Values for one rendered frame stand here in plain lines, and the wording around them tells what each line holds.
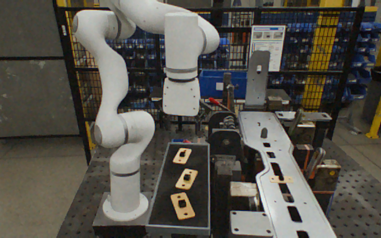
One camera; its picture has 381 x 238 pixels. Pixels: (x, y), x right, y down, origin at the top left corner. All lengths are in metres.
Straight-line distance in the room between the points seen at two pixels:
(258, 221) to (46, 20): 2.75
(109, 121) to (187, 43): 0.45
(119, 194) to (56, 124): 2.34
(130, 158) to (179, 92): 0.45
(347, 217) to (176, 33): 1.15
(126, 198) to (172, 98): 0.56
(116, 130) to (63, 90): 2.25
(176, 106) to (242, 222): 0.34
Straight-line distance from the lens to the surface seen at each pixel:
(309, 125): 1.44
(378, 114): 4.03
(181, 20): 0.68
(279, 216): 0.92
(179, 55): 0.69
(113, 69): 1.03
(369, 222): 1.52
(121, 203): 1.19
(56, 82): 3.21
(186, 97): 0.73
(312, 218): 0.95
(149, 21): 0.81
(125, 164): 1.09
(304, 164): 1.37
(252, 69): 1.64
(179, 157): 0.84
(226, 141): 0.97
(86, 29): 1.03
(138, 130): 1.04
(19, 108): 3.47
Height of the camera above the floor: 1.61
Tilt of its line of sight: 25 degrees down
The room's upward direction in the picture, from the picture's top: straight up
